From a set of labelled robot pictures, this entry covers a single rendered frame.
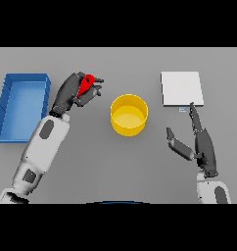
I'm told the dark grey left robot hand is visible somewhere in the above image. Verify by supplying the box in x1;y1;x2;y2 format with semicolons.
49;71;105;118

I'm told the yellow bowl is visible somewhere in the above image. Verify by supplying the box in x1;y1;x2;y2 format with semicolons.
110;93;149;137

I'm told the red beaker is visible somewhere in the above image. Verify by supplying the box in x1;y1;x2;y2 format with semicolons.
76;74;96;98

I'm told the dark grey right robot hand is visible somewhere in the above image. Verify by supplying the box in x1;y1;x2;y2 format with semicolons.
166;102;219;179

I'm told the blue tray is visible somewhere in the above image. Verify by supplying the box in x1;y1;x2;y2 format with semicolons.
0;73;52;144

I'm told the pale square measuring scale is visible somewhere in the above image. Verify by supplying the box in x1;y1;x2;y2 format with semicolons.
161;71;205;113

